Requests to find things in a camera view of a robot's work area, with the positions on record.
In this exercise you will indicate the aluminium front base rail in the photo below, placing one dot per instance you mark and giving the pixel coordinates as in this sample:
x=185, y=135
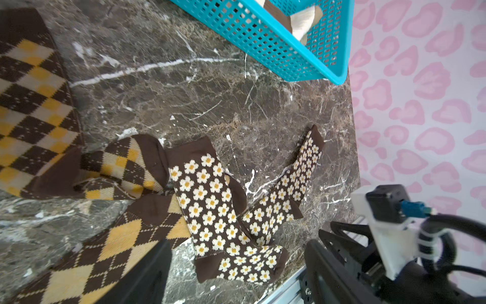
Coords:
x=289, y=292

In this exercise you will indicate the teal plastic mesh basket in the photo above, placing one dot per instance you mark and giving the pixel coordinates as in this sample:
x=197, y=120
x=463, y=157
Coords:
x=252, y=29

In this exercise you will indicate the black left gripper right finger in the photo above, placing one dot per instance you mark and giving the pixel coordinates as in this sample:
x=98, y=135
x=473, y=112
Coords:
x=329, y=281

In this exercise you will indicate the brown daisy pattern sock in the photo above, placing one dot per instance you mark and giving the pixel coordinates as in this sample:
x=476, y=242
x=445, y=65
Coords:
x=282, y=203
x=223, y=249

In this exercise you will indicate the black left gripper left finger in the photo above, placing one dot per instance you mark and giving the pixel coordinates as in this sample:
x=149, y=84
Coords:
x=146, y=281

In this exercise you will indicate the brown yellow argyle sock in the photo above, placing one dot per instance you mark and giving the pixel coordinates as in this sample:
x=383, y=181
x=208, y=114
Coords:
x=89, y=273
x=42, y=145

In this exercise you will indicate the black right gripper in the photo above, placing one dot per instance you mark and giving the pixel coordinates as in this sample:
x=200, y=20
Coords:
x=354, y=247

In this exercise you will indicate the brown cream striped sock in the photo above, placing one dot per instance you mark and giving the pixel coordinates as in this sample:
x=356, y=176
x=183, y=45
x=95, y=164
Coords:
x=297, y=24

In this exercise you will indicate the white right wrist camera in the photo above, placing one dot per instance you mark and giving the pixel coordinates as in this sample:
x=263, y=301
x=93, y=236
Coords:
x=389, y=213

